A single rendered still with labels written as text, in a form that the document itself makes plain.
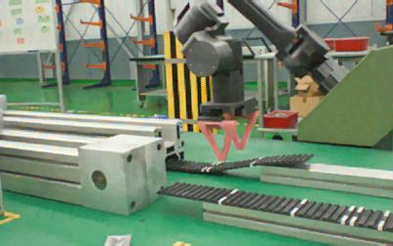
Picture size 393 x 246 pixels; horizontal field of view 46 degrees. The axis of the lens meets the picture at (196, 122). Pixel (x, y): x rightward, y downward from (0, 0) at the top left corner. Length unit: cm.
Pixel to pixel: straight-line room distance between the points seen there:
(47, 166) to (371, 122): 66
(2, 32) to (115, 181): 622
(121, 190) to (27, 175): 22
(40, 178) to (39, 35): 572
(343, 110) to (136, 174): 53
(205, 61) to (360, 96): 43
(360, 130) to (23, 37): 589
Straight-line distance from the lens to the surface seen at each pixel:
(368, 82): 104
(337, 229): 58
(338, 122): 107
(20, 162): 84
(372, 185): 76
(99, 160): 70
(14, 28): 673
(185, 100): 413
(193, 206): 71
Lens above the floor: 103
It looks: 10 degrees down
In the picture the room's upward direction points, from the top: 3 degrees counter-clockwise
